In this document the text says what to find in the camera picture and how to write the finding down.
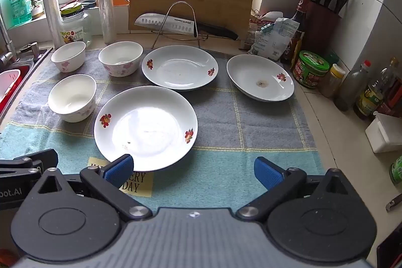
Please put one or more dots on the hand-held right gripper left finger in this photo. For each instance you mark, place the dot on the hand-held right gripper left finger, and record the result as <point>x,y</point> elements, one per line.
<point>117,172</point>

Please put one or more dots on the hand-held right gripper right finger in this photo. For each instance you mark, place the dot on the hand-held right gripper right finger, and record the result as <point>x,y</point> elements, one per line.
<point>268,173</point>

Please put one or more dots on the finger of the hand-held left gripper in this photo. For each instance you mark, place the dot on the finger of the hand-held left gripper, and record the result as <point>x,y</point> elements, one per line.
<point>34,159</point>

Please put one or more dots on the white plate with dark specks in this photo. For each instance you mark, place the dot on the white plate with dark specks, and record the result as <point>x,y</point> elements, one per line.
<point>146,130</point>

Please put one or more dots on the white bowl with pale flowers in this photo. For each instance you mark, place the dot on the white bowl with pale flowers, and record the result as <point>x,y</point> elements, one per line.
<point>72,98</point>

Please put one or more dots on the white plate with brown stain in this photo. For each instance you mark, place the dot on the white plate with brown stain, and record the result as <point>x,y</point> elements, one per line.
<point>257,76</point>

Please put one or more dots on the white bowl with pink flowers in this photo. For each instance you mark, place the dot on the white bowl with pink flowers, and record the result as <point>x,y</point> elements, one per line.
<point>69,56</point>

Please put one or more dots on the white bowl with bold flowers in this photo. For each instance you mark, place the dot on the white bowl with bold flowers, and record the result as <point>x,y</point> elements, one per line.
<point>121,59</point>

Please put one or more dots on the white plate with fruit print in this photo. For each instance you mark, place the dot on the white plate with fruit print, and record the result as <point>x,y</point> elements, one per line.
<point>179,67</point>

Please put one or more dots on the grey and blue checked towel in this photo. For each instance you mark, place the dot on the grey and blue checked towel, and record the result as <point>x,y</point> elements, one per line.
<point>251,130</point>

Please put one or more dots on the white plastic basket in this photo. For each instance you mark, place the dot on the white plastic basket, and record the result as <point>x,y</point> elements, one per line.
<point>8,89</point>

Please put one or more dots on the red basin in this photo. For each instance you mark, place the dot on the red basin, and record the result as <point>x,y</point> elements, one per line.
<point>25,82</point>

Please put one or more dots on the steel sink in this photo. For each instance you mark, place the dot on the steel sink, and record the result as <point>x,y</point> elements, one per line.
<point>37,62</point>

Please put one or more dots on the spice jar with yellow lid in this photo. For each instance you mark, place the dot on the spice jar with yellow lid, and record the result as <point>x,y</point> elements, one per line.
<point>333,82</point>

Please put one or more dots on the steel sink fitting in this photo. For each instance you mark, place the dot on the steel sink fitting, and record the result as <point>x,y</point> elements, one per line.
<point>31,48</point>

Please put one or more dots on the sauce jar with green lid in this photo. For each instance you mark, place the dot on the sauce jar with green lid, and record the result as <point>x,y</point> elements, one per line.
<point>311,70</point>

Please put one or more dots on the grey bottle with red cap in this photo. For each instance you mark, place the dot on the grey bottle with red cap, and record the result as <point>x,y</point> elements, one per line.
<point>348,89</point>

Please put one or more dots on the white plastic box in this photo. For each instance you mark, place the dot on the white plastic box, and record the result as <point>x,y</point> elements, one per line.
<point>383,136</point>

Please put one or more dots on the steel faucet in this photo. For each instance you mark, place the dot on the steel faucet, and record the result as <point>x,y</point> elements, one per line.
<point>6,42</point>

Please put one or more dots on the yellow packet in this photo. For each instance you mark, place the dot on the yellow packet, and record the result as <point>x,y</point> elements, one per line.
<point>295,54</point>

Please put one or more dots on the small green capped container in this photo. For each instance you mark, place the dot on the small green capped container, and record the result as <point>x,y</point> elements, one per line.
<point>333,58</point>

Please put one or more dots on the white and blue bag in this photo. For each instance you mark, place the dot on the white and blue bag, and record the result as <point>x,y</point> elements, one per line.
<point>276,38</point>

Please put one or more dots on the glass jar with green lid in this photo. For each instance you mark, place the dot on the glass jar with green lid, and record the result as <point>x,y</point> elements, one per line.
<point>75,26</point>

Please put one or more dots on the black stove with red trim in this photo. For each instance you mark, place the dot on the black stove with red trim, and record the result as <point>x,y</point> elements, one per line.
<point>391,249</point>

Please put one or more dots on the short plastic wrap roll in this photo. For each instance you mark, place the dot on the short plastic wrap roll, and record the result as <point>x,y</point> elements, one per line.
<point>52,16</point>

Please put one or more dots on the small potted plant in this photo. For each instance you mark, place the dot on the small potted plant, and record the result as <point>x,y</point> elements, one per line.
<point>37,6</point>

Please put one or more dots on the dark red knife block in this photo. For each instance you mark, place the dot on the dark red knife block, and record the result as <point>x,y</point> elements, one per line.
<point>322,26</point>

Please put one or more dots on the dark soy sauce bottle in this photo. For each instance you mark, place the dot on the dark soy sauce bottle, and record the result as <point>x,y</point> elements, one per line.
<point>303,13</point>

